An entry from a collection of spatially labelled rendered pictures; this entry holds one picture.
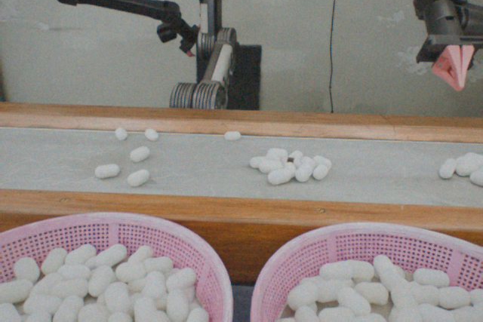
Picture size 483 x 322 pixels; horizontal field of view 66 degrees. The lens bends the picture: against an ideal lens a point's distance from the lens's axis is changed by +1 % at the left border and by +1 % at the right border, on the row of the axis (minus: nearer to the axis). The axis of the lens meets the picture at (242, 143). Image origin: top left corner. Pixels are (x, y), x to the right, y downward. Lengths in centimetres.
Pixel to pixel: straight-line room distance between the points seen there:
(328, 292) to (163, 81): 242
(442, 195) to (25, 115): 79
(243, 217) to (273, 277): 9
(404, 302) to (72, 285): 30
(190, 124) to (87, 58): 209
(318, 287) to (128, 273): 18
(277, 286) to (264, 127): 45
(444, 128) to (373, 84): 197
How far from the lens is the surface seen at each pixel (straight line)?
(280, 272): 37
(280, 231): 43
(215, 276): 35
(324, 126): 78
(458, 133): 87
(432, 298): 41
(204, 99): 94
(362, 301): 37
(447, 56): 78
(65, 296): 39
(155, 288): 37
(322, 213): 44
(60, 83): 293
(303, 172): 56
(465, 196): 62
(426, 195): 59
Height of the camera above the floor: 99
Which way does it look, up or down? 20 degrees down
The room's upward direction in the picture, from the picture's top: 1 degrees clockwise
